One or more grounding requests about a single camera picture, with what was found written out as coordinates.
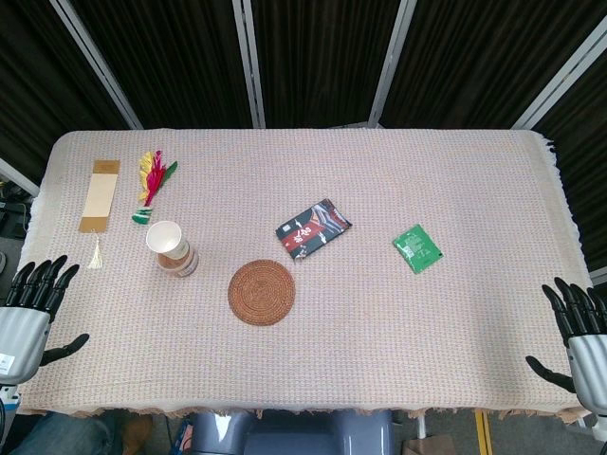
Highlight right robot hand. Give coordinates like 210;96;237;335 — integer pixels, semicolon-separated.
524;277;607;418

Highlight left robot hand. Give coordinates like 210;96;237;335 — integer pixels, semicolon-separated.
0;254;91;386

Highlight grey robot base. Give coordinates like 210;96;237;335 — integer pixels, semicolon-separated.
189;409;395;455

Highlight beige paper cup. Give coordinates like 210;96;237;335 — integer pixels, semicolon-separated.
145;220;200;277

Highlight round woven rattan coaster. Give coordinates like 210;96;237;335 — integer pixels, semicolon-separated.
227;258;297;326

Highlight pink woven tablecloth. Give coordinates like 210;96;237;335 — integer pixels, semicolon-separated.
16;128;594;426

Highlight yellow metal bar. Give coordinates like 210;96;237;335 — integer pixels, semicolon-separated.
475;409;492;455

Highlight brown bookmark with tassel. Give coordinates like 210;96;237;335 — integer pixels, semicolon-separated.
78;159;121;271

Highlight brown cardboard box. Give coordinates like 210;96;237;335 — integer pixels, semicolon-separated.
402;433;459;455

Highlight colourful feather shuttlecock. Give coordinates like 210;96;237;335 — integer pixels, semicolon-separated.
131;149;179;225

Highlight green sachet packet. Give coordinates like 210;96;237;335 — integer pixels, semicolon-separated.
392;224;447;275

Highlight black red snack packet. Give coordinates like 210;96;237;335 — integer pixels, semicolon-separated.
275;198;353;261

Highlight grey metal screen post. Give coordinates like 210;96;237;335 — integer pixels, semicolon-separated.
510;18;607;131
367;0;418;128
231;0;267;129
49;0;144;130

